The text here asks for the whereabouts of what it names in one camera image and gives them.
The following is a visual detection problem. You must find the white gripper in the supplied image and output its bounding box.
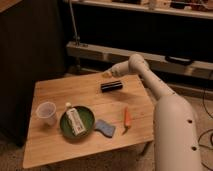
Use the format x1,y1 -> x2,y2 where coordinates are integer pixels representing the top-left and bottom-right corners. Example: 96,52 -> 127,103
102,63 -> 129,78

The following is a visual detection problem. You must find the translucent white ceramic cup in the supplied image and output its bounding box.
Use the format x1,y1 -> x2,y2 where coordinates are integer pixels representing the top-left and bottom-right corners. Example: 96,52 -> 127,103
36,102 -> 57,126

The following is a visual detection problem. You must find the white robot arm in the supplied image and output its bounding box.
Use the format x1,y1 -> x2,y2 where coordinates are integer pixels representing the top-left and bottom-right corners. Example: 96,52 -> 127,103
103,54 -> 203,171

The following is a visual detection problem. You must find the black cylinder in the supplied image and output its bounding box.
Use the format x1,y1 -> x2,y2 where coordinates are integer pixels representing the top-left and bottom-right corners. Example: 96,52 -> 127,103
101,80 -> 123,92

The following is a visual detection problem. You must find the orange carrot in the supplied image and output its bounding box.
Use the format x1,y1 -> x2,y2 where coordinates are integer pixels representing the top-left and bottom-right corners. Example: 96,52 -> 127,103
122,107 -> 131,135

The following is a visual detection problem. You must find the metal pole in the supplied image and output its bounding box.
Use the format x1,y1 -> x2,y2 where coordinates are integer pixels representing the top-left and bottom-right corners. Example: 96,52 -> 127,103
68,0 -> 80,46

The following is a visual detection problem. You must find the green round plate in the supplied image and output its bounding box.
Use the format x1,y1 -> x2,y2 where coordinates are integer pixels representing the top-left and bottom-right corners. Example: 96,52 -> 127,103
60,106 -> 95,141

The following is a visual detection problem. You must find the blue sponge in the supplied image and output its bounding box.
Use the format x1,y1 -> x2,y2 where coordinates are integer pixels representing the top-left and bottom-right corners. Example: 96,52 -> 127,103
94,119 -> 116,138

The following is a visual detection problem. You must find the wooden table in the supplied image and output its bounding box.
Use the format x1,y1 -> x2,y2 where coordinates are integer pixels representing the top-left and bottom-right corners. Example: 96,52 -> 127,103
23,74 -> 153,168

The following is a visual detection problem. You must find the white milk carton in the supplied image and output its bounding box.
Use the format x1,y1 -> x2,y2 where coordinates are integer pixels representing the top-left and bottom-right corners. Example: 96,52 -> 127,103
66,102 -> 86,136

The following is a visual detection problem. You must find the long grey case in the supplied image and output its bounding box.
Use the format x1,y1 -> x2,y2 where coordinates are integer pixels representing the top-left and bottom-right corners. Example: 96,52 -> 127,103
66,41 -> 213,79

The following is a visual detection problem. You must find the dark cabinet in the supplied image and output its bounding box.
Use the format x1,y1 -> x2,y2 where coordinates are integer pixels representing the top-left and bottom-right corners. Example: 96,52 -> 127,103
0,0 -> 65,146

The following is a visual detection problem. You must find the wooden shelf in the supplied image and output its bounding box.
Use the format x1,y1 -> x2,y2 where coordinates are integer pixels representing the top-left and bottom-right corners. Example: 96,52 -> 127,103
62,0 -> 213,20

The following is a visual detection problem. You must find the black case handle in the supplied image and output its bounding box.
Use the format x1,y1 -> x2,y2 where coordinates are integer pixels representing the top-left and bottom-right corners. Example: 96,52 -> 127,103
165,56 -> 194,66

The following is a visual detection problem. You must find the black cable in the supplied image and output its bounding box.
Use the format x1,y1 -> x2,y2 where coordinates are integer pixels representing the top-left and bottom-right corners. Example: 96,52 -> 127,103
196,71 -> 213,171

